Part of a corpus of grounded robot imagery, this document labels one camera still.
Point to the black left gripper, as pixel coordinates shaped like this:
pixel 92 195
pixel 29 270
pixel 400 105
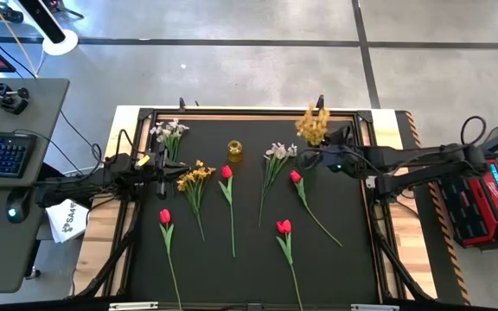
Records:
pixel 161 168

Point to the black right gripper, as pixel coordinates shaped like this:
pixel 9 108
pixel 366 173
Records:
pixel 344 160

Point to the yellow artificial flower bunch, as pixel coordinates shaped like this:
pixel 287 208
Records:
pixel 197 175
pixel 313 125

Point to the white artificial flower bunch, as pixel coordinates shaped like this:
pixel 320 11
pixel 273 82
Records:
pixel 172 126
pixel 280 151

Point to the red artificial tulip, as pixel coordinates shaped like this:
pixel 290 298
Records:
pixel 165 216
pixel 227 172
pixel 284 226
pixel 295 176

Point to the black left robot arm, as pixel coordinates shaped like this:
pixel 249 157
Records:
pixel 72 188

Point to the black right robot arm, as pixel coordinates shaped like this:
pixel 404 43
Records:
pixel 426 162

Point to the yellow glass vase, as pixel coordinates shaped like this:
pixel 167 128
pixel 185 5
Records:
pixel 234 152

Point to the yellow tape tag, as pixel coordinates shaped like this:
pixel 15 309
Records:
pixel 144 160

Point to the white printed paper bag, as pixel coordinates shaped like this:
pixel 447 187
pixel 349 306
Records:
pixel 69 222

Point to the black desk support bar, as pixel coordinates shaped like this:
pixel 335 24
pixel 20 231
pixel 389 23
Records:
pixel 50 173

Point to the black table mat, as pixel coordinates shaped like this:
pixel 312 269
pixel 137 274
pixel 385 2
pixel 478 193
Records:
pixel 253 276

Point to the black computer mouse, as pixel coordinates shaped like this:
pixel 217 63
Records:
pixel 17 207

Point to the black hazard striped floor strip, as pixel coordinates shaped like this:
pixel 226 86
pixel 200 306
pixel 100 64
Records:
pixel 443 268

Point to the red black toolbox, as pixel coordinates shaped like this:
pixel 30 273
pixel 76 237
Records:
pixel 487 207

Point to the black tripod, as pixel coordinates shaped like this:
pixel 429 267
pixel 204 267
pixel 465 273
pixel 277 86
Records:
pixel 52 4

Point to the black frame clamp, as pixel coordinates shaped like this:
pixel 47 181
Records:
pixel 320 103
pixel 182 104

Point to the black metal table frame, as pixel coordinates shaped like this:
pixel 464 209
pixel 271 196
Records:
pixel 253 111

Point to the silver metal bracket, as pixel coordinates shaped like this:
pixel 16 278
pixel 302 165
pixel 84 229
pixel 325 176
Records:
pixel 132 306
pixel 374 307

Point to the black camera clamp mount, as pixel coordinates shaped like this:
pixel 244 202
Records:
pixel 15 105

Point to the black post with white base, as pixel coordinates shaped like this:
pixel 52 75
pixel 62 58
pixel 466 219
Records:
pixel 45 21

